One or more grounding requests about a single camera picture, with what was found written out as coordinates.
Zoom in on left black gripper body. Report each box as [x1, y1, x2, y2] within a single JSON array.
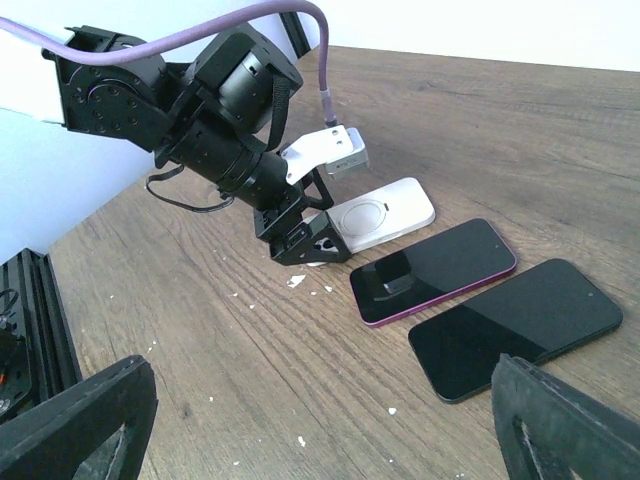
[[254, 169, 334, 244]]

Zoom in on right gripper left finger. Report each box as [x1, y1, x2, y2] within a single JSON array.
[[1, 355, 158, 479]]

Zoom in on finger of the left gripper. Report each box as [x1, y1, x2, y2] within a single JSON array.
[[269, 212, 353, 265]]

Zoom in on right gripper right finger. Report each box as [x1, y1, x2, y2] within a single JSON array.
[[491, 354, 639, 479]]

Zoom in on beige cased phone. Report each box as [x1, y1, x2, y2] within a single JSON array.
[[327, 177, 436, 254]]

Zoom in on black cased phone front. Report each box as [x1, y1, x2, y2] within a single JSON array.
[[408, 259, 623, 403]]

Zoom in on black cased phone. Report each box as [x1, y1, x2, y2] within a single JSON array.
[[408, 259, 623, 403], [349, 218, 517, 327]]

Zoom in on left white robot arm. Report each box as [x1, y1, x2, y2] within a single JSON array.
[[41, 24, 351, 266]]

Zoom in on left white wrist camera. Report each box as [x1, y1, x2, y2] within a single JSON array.
[[281, 125, 370, 185]]

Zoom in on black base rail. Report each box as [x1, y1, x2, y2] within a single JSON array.
[[1, 249, 82, 423]]

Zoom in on left black frame post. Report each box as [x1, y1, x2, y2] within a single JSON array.
[[278, 11, 314, 59]]

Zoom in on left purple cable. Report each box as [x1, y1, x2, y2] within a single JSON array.
[[0, 0, 339, 126]]

